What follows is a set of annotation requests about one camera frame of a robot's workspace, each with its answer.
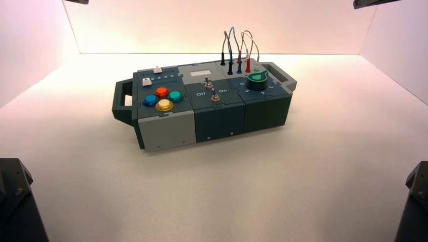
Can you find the teal round push button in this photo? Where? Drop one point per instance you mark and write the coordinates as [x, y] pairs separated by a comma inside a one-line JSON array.
[[175, 96]]

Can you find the yellow round push button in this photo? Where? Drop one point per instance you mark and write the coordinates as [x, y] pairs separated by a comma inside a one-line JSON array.
[[164, 105]]

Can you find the orange round push button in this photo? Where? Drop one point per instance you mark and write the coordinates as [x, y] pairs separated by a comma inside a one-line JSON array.
[[162, 91]]

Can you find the blue round push button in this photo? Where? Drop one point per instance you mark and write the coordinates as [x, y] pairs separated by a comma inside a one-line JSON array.
[[150, 100]]

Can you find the dark green grey control box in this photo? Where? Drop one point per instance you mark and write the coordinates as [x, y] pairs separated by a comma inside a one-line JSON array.
[[219, 120]]

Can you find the small grey display screen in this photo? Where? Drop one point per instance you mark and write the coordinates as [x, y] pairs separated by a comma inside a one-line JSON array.
[[200, 73]]

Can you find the green rotary knob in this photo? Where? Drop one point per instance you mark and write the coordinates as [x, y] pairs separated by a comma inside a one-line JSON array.
[[258, 81]]

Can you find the white square slider key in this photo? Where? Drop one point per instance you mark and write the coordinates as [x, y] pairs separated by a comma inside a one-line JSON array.
[[157, 69], [146, 81]]

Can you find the metal toggle switch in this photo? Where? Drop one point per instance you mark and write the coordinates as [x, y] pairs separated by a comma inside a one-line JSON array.
[[208, 83], [214, 97]]

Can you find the black overhead frame bracket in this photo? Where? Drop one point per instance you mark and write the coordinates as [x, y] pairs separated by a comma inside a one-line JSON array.
[[77, 1], [371, 3]]

